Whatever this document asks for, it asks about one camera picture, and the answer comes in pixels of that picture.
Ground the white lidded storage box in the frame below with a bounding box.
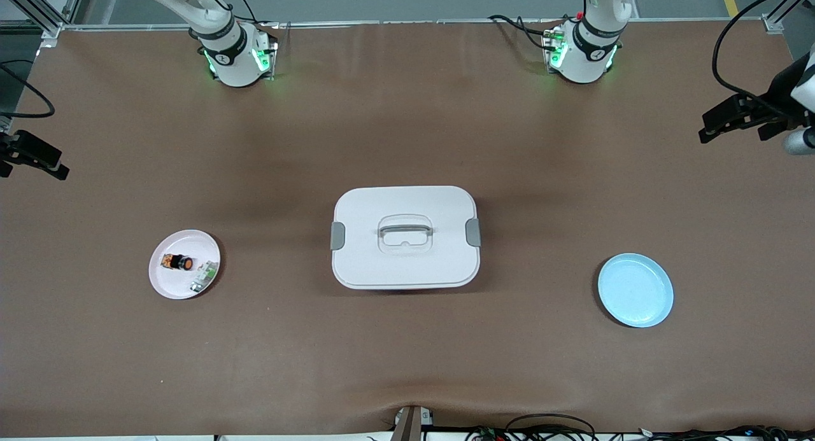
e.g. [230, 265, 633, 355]
[330, 186, 482, 291]

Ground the pink round plate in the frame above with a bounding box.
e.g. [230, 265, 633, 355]
[148, 229, 222, 300]

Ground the light blue round plate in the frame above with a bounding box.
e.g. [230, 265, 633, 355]
[597, 253, 674, 328]

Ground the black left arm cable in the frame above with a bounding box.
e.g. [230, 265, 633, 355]
[711, 0, 815, 106]

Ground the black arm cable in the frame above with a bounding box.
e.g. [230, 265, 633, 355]
[0, 60, 55, 119]
[711, 0, 815, 106]

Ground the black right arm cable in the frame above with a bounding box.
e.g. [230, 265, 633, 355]
[0, 60, 55, 119]

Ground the aluminium frame profile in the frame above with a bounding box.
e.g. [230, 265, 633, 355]
[0, 0, 87, 41]
[762, 0, 815, 34]

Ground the green and white switch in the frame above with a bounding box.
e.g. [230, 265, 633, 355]
[190, 260, 220, 294]

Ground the black base power cable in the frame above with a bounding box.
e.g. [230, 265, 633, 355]
[488, 13, 555, 52]

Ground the black cable bundle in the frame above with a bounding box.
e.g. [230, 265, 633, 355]
[637, 425, 815, 441]

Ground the black looped cable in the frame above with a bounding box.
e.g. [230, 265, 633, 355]
[505, 414, 597, 441]

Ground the brown camera post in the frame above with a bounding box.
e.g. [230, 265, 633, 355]
[390, 405, 435, 441]

